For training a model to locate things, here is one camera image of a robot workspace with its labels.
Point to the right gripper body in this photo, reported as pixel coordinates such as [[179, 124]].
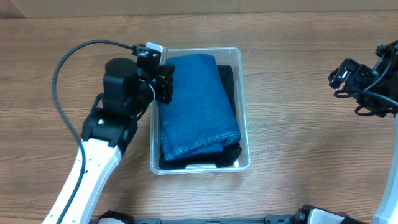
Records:
[[339, 76]]

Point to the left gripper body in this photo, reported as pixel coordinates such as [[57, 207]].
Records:
[[163, 81]]

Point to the blue denim jeans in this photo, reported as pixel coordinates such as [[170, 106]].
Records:
[[199, 119]]

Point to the black cloth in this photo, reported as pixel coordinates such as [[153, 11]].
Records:
[[228, 87], [228, 156], [185, 161]]

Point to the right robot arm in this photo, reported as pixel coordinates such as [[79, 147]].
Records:
[[375, 91]]

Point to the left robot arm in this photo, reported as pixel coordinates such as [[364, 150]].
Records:
[[129, 88]]

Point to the clear plastic storage bin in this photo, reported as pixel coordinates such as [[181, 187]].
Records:
[[223, 56]]

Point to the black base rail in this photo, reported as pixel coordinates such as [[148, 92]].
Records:
[[118, 217]]

